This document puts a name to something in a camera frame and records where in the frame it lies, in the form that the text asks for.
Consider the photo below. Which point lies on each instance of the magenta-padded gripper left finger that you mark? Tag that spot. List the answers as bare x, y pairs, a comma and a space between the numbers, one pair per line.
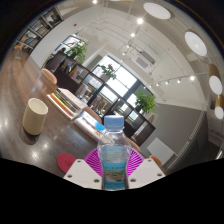
81, 173

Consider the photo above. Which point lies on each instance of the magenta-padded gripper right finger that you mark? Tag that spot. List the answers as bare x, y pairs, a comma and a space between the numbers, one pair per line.
146, 171

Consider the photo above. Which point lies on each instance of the clear water bottle blue cap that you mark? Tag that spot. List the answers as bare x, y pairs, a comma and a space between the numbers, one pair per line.
114, 160

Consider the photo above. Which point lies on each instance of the flat round red coaster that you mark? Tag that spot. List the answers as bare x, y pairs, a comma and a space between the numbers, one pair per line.
65, 162

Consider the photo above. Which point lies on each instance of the flat white book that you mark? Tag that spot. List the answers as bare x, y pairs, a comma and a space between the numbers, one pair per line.
87, 125

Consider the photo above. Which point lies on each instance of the large potted plant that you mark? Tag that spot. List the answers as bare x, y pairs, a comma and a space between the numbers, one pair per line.
146, 102

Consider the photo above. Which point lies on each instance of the cream paper cup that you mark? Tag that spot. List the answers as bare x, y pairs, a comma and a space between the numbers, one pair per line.
33, 118

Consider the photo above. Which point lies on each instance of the stack of books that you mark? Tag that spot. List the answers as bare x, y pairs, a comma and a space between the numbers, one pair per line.
66, 101

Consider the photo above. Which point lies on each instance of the dark low shelf unit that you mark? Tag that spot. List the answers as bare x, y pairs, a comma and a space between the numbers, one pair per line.
66, 78

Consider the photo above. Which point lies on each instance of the small potted plant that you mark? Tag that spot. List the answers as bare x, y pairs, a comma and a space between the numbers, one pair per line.
108, 70

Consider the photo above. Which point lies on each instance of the ceiling air conditioner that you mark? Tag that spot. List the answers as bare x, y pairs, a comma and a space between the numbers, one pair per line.
143, 61

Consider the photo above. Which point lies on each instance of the bushy potted plant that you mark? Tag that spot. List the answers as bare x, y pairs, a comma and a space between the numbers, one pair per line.
77, 51

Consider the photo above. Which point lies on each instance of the round white ceiling lights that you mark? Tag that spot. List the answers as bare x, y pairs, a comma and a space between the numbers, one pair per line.
195, 43

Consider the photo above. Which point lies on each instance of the track spotlights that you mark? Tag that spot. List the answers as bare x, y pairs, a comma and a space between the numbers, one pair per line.
140, 20

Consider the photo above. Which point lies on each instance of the white wall panel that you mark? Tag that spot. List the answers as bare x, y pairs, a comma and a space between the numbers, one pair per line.
160, 150

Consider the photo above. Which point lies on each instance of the tall wall bookshelf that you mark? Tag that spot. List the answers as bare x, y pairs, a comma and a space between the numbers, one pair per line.
38, 30

